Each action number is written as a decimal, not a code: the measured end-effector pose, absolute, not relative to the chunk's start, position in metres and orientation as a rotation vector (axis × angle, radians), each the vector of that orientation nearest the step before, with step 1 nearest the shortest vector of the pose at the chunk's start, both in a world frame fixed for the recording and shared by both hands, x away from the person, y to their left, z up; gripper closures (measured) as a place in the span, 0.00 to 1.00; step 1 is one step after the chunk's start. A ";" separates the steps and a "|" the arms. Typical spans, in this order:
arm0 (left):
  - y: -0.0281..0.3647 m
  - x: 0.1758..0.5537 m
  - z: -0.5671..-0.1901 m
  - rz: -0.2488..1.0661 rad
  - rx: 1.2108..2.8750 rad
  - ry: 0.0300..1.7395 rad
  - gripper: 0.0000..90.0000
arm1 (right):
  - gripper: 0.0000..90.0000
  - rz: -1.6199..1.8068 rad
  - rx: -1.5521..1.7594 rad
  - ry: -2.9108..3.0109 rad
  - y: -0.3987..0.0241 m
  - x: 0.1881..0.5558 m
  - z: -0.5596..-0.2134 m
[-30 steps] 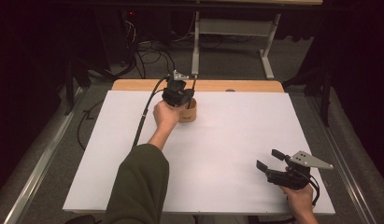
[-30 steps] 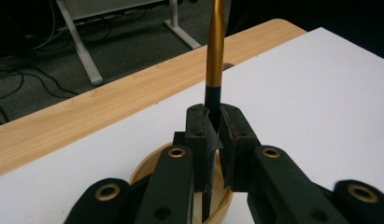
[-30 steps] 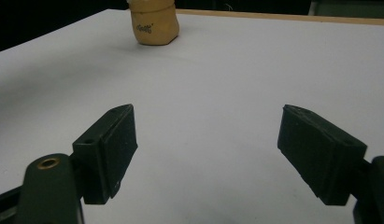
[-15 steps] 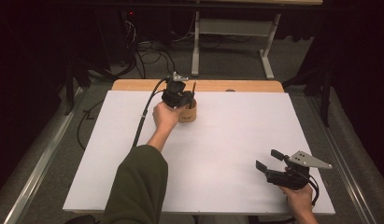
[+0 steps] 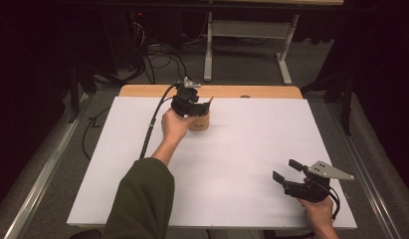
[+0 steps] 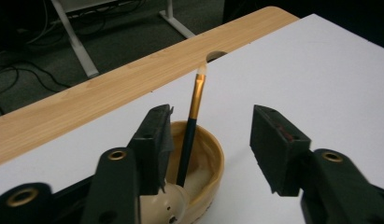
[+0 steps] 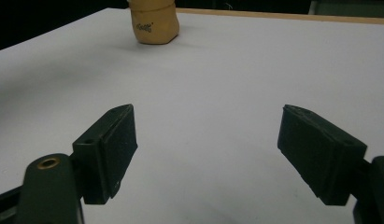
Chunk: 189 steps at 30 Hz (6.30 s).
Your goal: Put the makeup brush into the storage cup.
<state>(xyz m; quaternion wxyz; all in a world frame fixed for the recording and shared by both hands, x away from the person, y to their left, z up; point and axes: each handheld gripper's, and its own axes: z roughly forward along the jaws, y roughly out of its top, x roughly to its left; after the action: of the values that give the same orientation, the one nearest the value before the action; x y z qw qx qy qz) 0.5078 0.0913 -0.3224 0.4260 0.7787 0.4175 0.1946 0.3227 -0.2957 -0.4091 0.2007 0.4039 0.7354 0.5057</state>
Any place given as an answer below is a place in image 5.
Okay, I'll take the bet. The tangle of black floor cables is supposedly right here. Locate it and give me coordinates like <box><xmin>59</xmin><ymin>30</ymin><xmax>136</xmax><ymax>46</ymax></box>
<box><xmin>124</xmin><ymin>39</ymin><xmax>197</xmax><ymax>86</ymax></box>

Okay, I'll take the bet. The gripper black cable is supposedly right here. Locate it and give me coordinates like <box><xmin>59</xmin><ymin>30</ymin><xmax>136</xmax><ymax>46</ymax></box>
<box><xmin>139</xmin><ymin>84</ymin><xmax>178</xmax><ymax>160</ymax></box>
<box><xmin>323</xmin><ymin>184</ymin><xmax>341</xmax><ymax>220</ymax></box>

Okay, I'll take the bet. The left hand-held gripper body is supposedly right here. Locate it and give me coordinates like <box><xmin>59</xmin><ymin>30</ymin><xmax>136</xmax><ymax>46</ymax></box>
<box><xmin>170</xmin><ymin>77</ymin><xmax>202</xmax><ymax>118</ymax></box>

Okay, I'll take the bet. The person's right hand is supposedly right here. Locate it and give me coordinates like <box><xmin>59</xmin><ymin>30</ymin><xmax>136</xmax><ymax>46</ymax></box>
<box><xmin>297</xmin><ymin>195</ymin><xmax>335</xmax><ymax>230</ymax></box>

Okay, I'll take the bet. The wooden pen holder cup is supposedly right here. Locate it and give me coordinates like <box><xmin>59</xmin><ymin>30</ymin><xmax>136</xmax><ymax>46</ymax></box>
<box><xmin>188</xmin><ymin>110</ymin><xmax>211</xmax><ymax>131</ymax></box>

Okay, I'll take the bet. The white board table cover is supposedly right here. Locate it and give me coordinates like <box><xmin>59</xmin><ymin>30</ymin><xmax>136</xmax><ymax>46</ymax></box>
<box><xmin>66</xmin><ymin>96</ymin><xmax>358</xmax><ymax>230</ymax></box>

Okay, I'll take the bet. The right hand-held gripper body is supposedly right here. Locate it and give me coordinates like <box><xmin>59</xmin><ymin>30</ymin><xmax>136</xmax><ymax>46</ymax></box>
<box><xmin>283</xmin><ymin>160</ymin><xmax>355</xmax><ymax>204</ymax></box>

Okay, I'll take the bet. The black metal stand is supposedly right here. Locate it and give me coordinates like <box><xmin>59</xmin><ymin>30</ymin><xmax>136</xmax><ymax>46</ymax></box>
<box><xmin>68</xmin><ymin>62</ymin><xmax>98</xmax><ymax>124</ymax></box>
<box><xmin>301</xmin><ymin>65</ymin><xmax>356</xmax><ymax>136</ymax></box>

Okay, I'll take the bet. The black computer tower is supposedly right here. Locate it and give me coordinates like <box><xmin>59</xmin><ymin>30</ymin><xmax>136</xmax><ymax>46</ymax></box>
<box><xmin>102</xmin><ymin>8</ymin><xmax>150</xmax><ymax>72</ymax></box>

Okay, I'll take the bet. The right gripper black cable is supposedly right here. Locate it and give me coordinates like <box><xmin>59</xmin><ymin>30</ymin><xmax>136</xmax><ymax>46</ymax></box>
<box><xmin>323</xmin><ymin>184</ymin><xmax>341</xmax><ymax>220</ymax></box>

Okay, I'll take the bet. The thin black floor cable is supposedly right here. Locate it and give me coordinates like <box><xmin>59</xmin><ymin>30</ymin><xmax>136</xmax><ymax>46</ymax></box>
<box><xmin>81</xmin><ymin>106</ymin><xmax>112</xmax><ymax>161</ymax></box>

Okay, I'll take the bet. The person's left hand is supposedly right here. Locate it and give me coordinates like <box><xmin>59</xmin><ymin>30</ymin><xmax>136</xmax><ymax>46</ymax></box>
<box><xmin>160</xmin><ymin>108</ymin><xmax>197</xmax><ymax>144</ymax></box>

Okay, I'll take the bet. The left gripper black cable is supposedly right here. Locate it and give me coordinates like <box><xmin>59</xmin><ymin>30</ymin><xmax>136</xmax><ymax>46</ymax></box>
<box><xmin>139</xmin><ymin>84</ymin><xmax>178</xmax><ymax>160</ymax></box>

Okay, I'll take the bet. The white metal desk frame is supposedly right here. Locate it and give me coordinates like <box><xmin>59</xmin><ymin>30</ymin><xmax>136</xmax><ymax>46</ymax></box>
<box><xmin>203</xmin><ymin>11</ymin><xmax>301</xmax><ymax>86</ymax></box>

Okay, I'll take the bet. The aluminium floor rail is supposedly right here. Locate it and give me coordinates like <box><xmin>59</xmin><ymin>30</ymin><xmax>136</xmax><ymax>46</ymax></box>
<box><xmin>3</xmin><ymin>94</ymin><xmax>91</xmax><ymax>239</ymax></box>
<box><xmin>326</xmin><ymin>102</ymin><xmax>403</xmax><ymax>239</ymax></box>

